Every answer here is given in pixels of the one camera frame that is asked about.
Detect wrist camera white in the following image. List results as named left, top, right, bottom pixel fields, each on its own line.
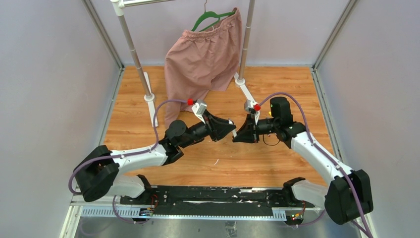
left=192, top=99, right=207, bottom=122
left=244, top=99, right=261, bottom=123

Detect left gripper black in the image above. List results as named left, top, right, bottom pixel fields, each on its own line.
left=179, top=110, right=236, bottom=149

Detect green clothes hanger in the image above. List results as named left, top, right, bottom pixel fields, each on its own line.
left=191, top=0, right=236, bottom=32

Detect aluminium frame rail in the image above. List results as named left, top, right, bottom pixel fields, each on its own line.
left=61, top=185, right=367, bottom=238

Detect clothes rack metal white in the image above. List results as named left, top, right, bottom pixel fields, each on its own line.
left=110, top=0, right=259, bottom=128

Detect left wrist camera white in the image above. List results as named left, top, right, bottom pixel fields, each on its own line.
left=192, top=99, right=207, bottom=122

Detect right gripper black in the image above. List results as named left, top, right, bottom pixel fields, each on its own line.
left=233, top=114, right=279, bottom=144

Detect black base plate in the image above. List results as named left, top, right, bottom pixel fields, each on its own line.
left=120, top=185, right=314, bottom=218

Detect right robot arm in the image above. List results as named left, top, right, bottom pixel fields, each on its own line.
left=233, top=97, right=373, bottom=225

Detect white marker blue tip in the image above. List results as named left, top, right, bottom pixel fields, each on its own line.
left=228, top=119, right=237, bottom=138

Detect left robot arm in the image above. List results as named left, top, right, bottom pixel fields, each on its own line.
left=72, top=111, right=236, bottom=205

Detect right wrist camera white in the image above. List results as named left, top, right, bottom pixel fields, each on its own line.
left=244, top=99, right=261, bottom=123

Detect pink shorts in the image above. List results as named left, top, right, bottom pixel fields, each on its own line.
left=164, top=7, right=242, bottom=127

